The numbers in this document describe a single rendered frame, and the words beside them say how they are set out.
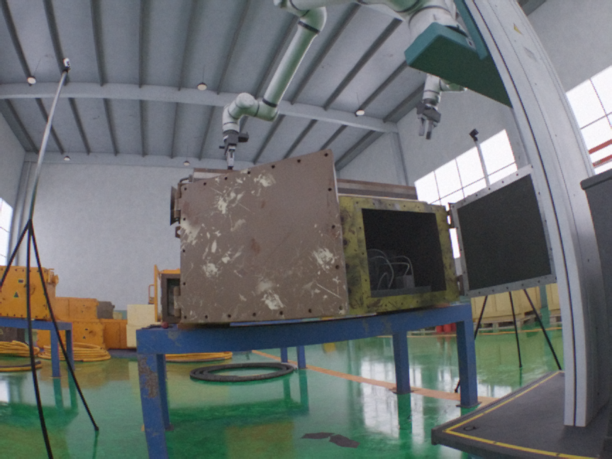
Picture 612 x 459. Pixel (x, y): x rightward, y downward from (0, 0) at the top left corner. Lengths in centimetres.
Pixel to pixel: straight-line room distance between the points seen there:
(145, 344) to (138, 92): 1233
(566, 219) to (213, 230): 113
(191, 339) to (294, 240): 61
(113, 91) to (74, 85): 161
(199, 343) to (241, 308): 31
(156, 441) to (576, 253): 154
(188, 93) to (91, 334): 924
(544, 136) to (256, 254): 96
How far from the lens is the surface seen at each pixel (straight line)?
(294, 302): 113
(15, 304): 448
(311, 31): 167
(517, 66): 101
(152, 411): 149
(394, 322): 178
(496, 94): 134
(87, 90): 1378
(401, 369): 267
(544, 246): 168
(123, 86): 1363
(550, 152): 90
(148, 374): 146
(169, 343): 144
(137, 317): 733
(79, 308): 1031
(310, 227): 114
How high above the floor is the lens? 67
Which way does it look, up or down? 14 degrees up
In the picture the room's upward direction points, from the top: 4 degrees counter-clockwise
